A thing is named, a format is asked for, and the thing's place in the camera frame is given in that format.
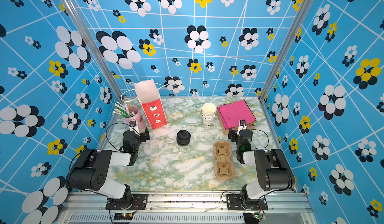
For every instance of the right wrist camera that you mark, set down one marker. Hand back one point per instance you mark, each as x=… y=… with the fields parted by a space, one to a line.
x=242 y=126

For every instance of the red white paper bag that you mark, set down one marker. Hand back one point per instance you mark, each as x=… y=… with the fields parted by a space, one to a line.
x=148 y=95

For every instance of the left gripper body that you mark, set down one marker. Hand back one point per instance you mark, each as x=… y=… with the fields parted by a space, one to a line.
x=143 y=134

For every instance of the stack of white paper cups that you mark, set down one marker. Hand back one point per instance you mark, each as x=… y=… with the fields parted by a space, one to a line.
x=208 y=113

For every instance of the pink utensil cup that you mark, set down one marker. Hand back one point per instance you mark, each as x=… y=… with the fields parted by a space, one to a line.
x=136 y=117

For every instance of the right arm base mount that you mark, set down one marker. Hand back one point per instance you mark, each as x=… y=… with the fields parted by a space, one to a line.
x=238 y=202

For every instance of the pink napkin stack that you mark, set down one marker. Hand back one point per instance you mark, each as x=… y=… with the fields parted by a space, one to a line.
x=238 y=105

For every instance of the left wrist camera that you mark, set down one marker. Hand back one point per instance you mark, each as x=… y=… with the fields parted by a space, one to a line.
x=134 y=127

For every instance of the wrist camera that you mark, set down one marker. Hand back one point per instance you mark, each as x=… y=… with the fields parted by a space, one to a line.
x=134 y=127
x=242 y=126

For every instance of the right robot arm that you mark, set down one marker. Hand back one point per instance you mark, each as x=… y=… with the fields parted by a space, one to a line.
x=273 y=170

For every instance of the cardboard napkin box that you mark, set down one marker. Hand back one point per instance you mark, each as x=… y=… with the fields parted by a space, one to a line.
x=229 y=118

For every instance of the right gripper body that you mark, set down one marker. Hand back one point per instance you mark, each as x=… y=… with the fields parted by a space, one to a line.
x=235 y=135

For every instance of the stack of black lids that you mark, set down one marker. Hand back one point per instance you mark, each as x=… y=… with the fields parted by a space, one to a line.
x=183 y=138

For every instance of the stack of cardboard cup carriers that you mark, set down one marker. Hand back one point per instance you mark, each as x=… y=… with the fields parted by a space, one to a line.
x=224 y=167

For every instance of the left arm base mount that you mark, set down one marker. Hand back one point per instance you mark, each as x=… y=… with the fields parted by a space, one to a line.
x=132 y=202

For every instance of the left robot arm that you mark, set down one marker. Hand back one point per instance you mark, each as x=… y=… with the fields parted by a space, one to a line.
x=90 y=171

